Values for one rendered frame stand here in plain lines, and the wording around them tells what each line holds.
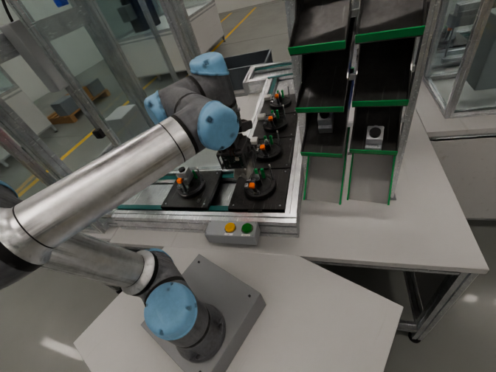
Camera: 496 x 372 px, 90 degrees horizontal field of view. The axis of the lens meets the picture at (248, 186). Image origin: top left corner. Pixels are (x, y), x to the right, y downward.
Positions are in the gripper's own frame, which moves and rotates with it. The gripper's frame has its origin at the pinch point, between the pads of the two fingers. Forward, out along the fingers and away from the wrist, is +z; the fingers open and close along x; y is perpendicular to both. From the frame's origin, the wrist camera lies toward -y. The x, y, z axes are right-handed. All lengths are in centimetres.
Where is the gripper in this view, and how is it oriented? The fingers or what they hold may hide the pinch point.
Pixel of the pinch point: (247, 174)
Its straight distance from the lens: 77.1
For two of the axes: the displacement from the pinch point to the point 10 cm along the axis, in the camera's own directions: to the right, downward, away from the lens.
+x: 9.5, -0.1, -3.1
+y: -2.1, 7.2, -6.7
